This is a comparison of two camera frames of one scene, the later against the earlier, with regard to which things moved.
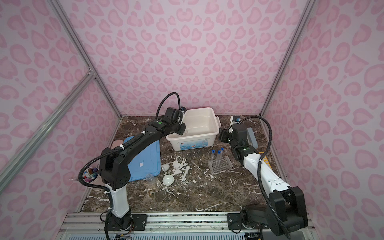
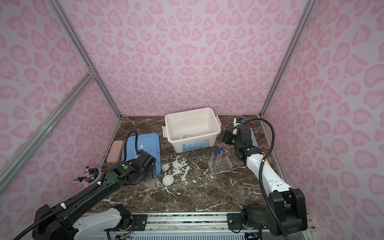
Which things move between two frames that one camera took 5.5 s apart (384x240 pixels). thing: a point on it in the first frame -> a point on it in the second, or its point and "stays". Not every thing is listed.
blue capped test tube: x=222 y=149 stays
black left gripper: x=181 y=130 -> x=152 y=173
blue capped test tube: x=218 y=159 stays
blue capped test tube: x=213 y=152 stays
